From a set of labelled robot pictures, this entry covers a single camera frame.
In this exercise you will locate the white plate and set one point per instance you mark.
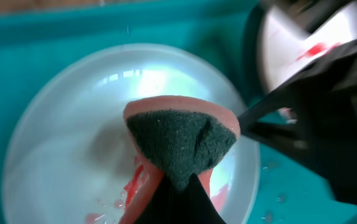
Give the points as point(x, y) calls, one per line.
point(284, 48)

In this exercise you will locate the light blue plate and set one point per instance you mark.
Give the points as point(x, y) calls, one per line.
point(70, 155)

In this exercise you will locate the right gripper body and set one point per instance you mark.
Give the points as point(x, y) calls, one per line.
point(327, 109)

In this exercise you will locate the teal plastic serving tray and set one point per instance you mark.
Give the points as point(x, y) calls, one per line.
point(253, 181)

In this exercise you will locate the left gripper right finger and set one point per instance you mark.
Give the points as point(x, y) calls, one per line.
point(197, 207)

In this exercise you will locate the green and orange sponge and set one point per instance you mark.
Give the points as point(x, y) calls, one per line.
point(177, 136)

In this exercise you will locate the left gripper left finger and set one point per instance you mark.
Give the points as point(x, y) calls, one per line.
point(163, 207)

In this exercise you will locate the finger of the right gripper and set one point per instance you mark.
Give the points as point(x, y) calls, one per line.
point(284, 138)
point(293, 95)

